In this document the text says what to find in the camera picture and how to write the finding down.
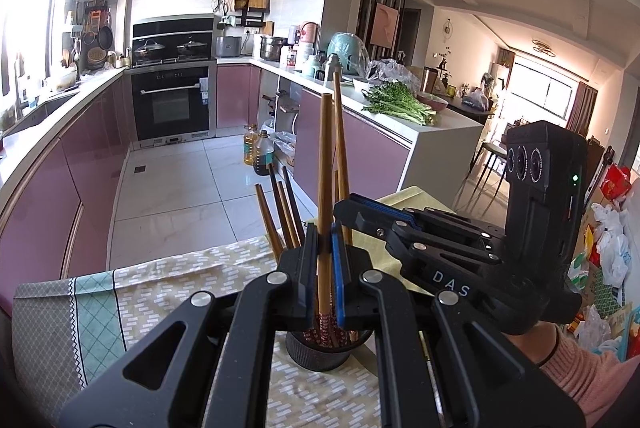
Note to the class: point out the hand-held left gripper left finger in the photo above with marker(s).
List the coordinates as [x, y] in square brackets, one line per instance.
[307, 288]

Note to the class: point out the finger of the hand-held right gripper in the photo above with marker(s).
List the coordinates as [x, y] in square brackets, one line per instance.
[370, 220]
[450, 220]

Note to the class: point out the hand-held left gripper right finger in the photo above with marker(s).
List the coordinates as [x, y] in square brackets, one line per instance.
[340, 288]

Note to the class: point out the black mesh pen holder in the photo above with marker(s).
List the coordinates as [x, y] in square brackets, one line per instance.
[320, 360]

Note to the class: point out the bundle of wooden chopsticks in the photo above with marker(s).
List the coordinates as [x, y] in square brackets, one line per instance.
[268, 218]

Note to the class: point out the person's right forearm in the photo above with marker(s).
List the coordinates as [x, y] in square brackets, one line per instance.
[590, 383]

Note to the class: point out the person's right hand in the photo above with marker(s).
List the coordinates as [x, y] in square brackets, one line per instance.
[535, 343]

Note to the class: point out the pink base cabinets with counter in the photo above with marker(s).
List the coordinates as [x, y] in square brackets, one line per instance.
[60, 188]
[380, 147]

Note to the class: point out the red gift bag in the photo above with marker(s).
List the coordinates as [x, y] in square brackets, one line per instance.
[617, 183]

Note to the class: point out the round stool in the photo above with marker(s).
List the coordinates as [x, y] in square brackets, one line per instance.
[492, 150]

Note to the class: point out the white plastic bag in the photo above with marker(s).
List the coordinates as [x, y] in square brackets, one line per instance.
[612, 248]

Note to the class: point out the brown curtain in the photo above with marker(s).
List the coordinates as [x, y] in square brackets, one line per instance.
[582, 107]

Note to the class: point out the living room window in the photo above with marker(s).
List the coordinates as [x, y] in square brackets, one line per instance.
[540, 92]

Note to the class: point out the pink bowl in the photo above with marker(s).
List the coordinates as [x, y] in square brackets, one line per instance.
[434, 101]

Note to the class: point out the green leafy vegetables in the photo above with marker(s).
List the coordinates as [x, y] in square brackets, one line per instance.
[400, 102]

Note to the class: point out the blue plastic bag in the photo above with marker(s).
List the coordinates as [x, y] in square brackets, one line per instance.
[475, 100]

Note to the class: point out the dark sauce bottle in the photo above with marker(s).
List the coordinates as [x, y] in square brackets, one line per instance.
[263, 155]

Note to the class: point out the patchwork printed tablecloth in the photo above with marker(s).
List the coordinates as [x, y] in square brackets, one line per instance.
[175, 278]

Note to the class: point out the yellow cooking oil bottle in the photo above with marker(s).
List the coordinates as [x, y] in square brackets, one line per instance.
[250, 147]

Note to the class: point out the brown tumbler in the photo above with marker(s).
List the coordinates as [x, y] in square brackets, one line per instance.
[428, 80]

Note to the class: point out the clear plastic bag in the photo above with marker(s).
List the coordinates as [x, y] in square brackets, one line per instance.
[392, 70]

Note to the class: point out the steel thermos flask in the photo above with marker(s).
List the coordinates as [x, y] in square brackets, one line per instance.
[332, 67]

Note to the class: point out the teal countertop appliance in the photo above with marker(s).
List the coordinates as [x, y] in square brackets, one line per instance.
[347, 50]

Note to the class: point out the steel stockpot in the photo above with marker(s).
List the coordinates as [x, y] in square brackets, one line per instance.
[272, 48]

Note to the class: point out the pink electric kettle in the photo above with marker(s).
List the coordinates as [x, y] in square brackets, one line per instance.
[308, 32]

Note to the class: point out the silver countertop appliance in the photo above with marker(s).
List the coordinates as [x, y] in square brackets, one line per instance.
[228, 46]

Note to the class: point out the black built-in oven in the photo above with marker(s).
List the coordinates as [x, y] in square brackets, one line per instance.
[172, 107]

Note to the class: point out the dark pot with glass lid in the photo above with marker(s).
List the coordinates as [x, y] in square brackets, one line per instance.
[192, 48]
[149, 51]

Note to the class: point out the black range hood stove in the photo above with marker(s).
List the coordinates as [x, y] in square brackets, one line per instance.
[172, 27]

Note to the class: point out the white vent pipe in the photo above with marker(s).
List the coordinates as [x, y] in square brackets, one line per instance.
[124, 17]

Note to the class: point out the hanging frying pan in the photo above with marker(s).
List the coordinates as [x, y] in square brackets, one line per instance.
[105, 38]

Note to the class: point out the steel kitchen sink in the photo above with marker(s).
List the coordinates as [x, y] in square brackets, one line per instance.
[40, 110]

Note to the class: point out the steel kitchen faucet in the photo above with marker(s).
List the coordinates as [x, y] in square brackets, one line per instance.
[19, 82]

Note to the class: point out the kitchen window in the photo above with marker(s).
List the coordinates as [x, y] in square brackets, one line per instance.
[30, 7]

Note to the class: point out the framed wall picture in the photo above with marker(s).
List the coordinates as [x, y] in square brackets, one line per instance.
[385, 25]

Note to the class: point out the black wall rack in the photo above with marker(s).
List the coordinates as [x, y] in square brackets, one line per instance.
[250, 16]

